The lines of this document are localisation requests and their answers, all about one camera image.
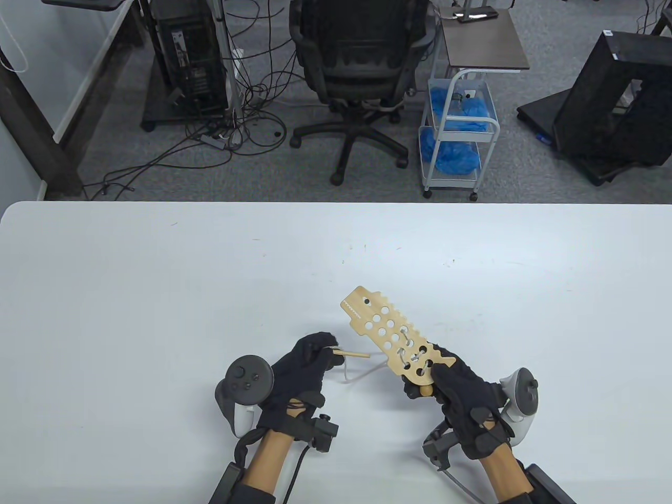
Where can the black monitor stand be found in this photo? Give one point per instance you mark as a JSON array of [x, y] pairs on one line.
[[84, 3]]

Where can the blue plastic bag pile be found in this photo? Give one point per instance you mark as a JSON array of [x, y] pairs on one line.
[[472, 110], [451, 157]]

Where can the person's left hand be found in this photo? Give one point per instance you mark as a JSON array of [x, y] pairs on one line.
[[299, 378]]

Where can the brown side table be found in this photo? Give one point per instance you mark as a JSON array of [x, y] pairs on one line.
[[483, 47]]

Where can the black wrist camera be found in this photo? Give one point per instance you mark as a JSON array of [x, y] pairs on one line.
[[323, 430], [441, 451]]

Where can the silver aluminium post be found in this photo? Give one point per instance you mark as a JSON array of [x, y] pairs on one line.
[[227, 52]]

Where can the black wheeled platform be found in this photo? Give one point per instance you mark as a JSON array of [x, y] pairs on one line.
[[541, 113]]

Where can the person's left forearm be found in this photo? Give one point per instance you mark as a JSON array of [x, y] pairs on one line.
[[270, 459]]

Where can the white panel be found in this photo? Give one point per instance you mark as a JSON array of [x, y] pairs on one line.
[[89, 79]]

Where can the black phone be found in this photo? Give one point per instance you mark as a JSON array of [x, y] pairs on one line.
[[475, 17]]

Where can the black forearm sensor pack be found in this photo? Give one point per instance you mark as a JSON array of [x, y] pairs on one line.
[[226, 483], [551, 485]]

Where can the wooden ball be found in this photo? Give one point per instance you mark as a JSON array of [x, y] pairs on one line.
[[425, 391]]

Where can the black computer tower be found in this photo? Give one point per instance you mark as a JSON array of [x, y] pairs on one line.
[[189, 58]]

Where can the dark desk frame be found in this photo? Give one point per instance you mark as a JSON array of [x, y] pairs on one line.
[[31, 131]]

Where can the person's right forearm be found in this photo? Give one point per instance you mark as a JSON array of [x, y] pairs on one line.
[[504, 475]]

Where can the wooden lacing needle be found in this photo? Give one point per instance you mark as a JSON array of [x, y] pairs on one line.
[[353, 354]]

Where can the person's right hand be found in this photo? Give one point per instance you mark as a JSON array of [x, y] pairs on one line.
[[467, 399]]

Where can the white power strip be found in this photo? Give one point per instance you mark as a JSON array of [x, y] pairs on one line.
[[238, 58]]

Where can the black open frame box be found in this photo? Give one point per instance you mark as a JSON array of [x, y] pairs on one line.
[[593, 105]]

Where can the white utility cart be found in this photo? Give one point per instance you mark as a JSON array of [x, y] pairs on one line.
[[488, 126]]

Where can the wooden crocodile lacing toy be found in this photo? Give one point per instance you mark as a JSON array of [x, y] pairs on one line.
[[362, 315]]

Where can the black office chair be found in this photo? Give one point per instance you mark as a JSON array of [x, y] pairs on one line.
[[362, 63]]

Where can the grey and white controller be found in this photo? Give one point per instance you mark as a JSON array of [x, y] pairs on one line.
[[522, 399], [247, 375]]

